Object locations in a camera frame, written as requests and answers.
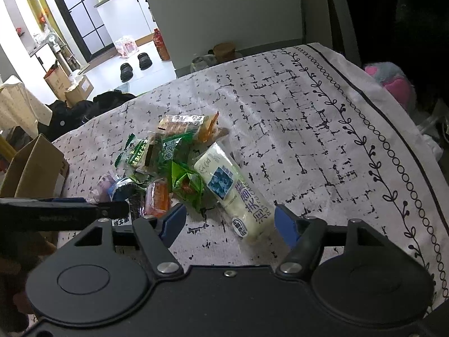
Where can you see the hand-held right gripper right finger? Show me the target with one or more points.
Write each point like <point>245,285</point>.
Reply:
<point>286,226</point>

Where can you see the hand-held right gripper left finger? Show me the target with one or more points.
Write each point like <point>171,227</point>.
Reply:
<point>173,223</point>

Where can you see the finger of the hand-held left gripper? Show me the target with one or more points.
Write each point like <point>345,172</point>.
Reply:
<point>52,215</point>

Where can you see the orange snack packet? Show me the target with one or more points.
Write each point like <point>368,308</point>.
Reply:
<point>158,196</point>

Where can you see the dark seaweed packet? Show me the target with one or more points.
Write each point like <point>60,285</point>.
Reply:
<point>128,191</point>

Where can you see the purple snack packet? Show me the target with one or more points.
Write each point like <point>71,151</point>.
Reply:
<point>105,184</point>

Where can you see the white long packet blue label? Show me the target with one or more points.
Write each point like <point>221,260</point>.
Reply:
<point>217,168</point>

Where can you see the green and white snack packet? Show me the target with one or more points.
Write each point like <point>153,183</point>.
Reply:
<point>140,151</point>

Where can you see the brown biscuit packet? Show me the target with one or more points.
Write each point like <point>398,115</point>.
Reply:
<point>182,123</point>

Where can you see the person's left hand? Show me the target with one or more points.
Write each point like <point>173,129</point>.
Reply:
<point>14,281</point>

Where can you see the black jacket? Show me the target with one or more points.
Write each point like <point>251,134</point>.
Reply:
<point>68,116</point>

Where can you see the cream dotted cloth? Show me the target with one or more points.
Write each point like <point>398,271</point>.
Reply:
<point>21,101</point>

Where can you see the black bag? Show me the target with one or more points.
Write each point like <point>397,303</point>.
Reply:
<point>112,101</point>

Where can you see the plain cardboard box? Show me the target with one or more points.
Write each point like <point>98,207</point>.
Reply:
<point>79,89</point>

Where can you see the printed cardboard box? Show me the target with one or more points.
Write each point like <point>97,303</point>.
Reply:
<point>56,80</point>

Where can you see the black shoe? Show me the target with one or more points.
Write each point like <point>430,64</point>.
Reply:
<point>143,60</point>
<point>126,72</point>

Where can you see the clear plastic bag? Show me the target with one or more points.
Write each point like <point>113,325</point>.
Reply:
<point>201,64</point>

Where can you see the white standing fan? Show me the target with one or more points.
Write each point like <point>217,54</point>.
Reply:
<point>52,40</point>

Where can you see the pink plush toy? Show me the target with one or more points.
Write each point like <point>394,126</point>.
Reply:
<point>393,84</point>

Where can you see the pink plastic bag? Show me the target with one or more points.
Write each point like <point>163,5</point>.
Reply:
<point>126,46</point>

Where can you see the black framed glass door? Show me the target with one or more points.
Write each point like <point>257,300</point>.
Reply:
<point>84,17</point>

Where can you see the white cabinet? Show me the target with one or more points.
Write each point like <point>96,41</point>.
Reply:
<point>122,14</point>

